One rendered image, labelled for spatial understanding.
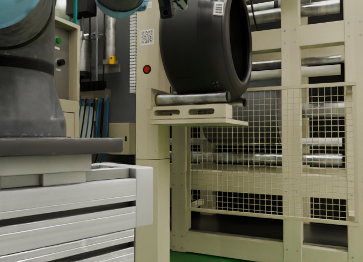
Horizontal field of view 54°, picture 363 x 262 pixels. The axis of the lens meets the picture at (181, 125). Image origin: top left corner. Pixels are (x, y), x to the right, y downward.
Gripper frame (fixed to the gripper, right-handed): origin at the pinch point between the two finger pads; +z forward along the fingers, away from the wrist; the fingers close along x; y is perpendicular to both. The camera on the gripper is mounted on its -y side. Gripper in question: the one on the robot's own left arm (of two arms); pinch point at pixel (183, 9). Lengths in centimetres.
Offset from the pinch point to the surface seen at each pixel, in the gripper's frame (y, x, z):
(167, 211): -80, 27, 48
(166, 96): -27.5, 18.5, 24.5
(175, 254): -111, 43, 94
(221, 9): 2.7, -11.4, 10.3
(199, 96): -28.2, 2.2, 24.4
